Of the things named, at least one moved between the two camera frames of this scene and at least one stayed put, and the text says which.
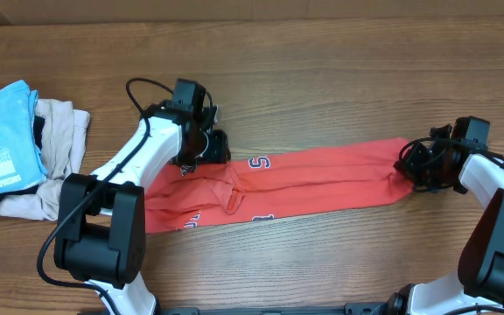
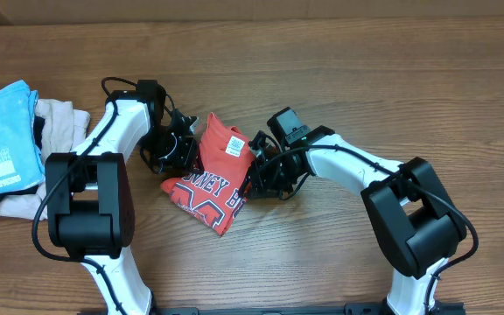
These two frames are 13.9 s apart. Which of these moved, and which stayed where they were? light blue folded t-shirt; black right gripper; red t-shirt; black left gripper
Moved: black right gripper; red t-shirt; black left gripper
Stayed: light blue folded t-shirt
